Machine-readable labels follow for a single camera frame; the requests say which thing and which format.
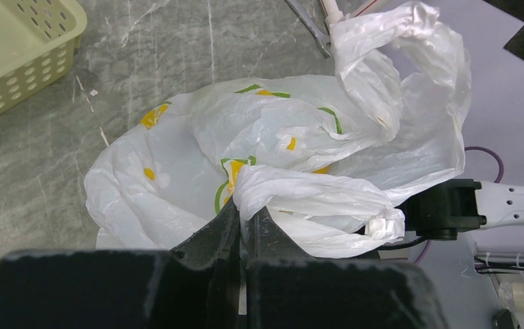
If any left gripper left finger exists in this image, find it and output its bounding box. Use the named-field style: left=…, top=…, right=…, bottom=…
left=0, top=202, right=240, bottom=328

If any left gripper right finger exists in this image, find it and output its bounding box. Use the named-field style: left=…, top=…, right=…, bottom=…
left=245, top=208, right=448, bottom=328

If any white plastic bag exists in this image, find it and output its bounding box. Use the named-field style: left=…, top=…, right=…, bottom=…
left=84, top=1, right=471, bottom=258

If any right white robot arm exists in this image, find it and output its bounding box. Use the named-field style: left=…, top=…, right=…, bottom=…
left=403, top=1, right=524, bottom=242

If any silver orange wrench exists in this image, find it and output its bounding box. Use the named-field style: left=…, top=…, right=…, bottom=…
left=286, top=0, right=331, bottom=58

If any pale green plastic basket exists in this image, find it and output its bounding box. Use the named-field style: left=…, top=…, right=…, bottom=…
left=0, top=0, right=87, bottom=114

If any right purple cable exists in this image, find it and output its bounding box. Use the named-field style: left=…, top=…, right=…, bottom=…
left=413, top=146, right=505, bottom=265

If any white pvc pipe frame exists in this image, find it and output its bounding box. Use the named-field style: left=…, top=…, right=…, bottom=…
left=321, top=0, right=388, bottom=26

